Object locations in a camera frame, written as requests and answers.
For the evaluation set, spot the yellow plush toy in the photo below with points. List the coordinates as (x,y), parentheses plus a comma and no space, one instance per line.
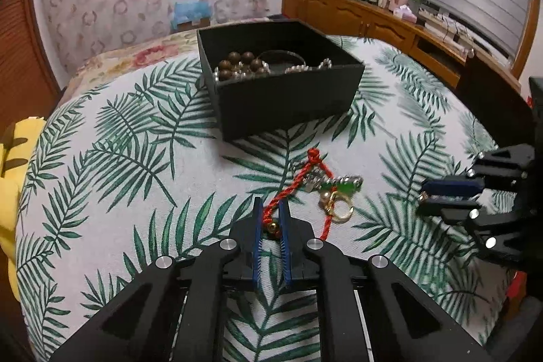
(12,196)

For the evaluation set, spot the leaf print tablecloth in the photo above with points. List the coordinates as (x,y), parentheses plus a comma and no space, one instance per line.
(127,175)

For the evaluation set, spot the blue plastic bag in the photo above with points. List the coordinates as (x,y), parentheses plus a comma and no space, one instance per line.
(191,11)

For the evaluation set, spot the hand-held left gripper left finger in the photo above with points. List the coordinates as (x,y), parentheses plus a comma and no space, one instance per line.
(257,247)

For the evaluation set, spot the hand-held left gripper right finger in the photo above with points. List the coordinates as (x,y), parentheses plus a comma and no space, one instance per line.
(286,247)

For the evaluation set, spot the wooden louvered wardrobe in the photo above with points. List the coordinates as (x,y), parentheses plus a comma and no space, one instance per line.
(21,61)

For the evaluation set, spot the pink tissue box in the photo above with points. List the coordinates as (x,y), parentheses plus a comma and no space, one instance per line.
(405,13)

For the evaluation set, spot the floral blanket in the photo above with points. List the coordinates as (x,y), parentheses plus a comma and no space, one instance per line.
(140,52)

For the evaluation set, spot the wooden sideboard cabinet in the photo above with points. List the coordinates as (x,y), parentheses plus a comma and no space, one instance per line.
(339,12)

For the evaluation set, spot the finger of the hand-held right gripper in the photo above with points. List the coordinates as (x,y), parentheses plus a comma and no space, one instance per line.
(454,186)
(445,206)

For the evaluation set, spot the black square box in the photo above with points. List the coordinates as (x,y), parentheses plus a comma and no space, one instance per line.
(288,103)

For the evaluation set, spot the small cardboard box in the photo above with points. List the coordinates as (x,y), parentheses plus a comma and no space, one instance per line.
(193,25)

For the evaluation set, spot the pale jade bangle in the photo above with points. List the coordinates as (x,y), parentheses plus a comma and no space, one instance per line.
(280,52)

